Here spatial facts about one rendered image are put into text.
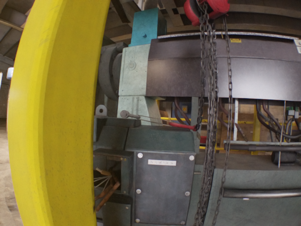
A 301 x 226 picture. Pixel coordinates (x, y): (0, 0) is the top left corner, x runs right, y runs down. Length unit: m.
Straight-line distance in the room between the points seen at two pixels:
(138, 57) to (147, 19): 0.37
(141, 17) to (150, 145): 1.19
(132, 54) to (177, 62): 0.41
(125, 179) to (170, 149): 0.18
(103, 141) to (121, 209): 0.25
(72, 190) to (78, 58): 0.16
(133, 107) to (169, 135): 0.67
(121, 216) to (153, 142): 0.30
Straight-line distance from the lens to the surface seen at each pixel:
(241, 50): 1.15
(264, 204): 1.18
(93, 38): 0.23
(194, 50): 1.14
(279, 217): 1.30
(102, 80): 1.31
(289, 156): 1.26
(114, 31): 2.17
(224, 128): 3.72
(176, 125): 0.64
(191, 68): 1.08
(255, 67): 1.12
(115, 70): 1.31
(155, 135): 0.58
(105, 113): 0.79
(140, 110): 1.19
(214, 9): 0.62
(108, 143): 0.58
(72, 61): 0.20
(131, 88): 1.24
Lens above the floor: 0.89
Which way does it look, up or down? 2 degrees up
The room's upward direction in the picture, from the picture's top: 3 degrees clockwise
